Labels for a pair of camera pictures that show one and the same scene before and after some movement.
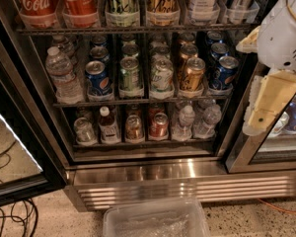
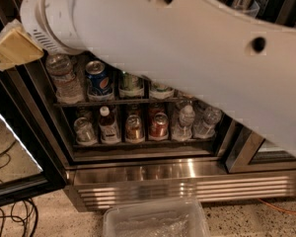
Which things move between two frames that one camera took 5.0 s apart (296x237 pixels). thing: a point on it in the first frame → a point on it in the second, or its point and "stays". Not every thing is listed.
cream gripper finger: x=267 y=96 → x=13 y=46
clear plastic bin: x=173 y=219 stays
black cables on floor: x=24 y=223 stays
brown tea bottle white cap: x=109 y=127 stays
